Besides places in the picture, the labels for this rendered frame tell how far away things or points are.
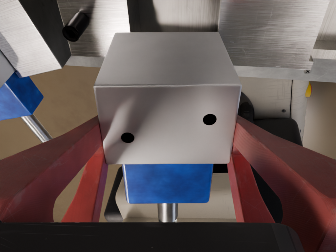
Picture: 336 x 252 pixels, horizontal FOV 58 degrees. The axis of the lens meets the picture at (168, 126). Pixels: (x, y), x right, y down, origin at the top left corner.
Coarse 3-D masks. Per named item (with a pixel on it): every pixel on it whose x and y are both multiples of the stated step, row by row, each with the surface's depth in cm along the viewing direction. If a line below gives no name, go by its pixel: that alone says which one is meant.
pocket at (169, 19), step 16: (128, 0) 18; (144, 0) 20; (160, 0) 20; (176, 0) 19; (192, 0) 19; (208, 0) 19; (128, 16) 18; (144, 16) 20; (160, 16) 20; (176, 16) 20; (192, 16) 20; (208, 16) 20
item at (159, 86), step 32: (128, 32) 14; (160, 32) 14; (192, 32) 14; (128, 64) 11; (160, 64) 11; (192, 64) 11; (224, 64) 11; (96, 96) 10; (128, 96) 10; (160, 96) 10; (192, 96) 10; (224, 96) 10; (128, 128) 11; (160, 128) 11; (192, 128) 11; (224, 128) 11; (128, 160) 12; (160, 160) 12; (192, 160) 12; (224, 160) 12; (128, 192) 15; (160, 192) 15; (192, 192) 15
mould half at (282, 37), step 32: (64, 0) 18; (96, 0) 17; (224, 0) 16; (256, 0) 16; (288, 0) 16; (320, 0) 16; (96, 32) 19; (224, 32) 18; (256, 32) 17; (288, 32) 17; (256, 64) 19; (288, 64) 18
